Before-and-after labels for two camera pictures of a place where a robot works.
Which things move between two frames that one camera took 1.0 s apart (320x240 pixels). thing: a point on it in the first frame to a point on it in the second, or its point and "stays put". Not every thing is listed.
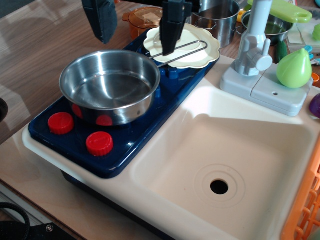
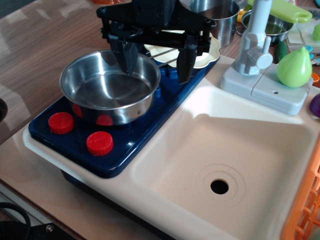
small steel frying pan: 112,87 stays put
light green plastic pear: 294,69 stays put
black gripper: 172,23 to 156,20
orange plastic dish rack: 307,218 stays put
